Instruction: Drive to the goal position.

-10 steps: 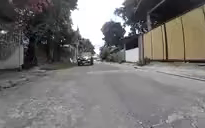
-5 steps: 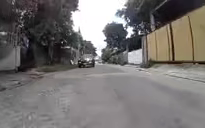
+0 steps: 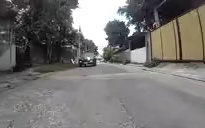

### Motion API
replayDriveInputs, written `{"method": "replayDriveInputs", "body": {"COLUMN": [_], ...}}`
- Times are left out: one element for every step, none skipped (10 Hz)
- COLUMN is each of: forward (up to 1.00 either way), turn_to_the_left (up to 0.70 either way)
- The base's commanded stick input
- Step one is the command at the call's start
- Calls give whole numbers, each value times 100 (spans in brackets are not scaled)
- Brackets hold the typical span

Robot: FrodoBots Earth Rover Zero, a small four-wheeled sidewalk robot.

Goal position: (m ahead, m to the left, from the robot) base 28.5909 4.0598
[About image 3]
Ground dark car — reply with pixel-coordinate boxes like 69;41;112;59
78;56;98;68

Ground dark round tree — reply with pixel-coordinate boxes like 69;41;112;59
103;19;131;49

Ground grey asphalt road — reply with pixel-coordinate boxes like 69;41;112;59
0;62;205;128

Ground dark building with roof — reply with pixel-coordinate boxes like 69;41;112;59
127;31;152;52

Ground grass verge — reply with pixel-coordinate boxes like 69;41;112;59
32;62;80;75

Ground low bush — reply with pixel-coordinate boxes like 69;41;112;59
143;58;163;69

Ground row of trees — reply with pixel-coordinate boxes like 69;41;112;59
9;0;99;68

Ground grey concrete pavement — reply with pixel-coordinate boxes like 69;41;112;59
118;61;205;84

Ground white wall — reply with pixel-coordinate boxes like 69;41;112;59
114;46;148;65

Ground trees behind yellow wall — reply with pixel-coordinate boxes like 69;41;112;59
117;0;205;33

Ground yellow panelled wall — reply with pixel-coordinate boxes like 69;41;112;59
150;0;205;63

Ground pale wall with gate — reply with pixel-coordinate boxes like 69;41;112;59
0;19;18;72

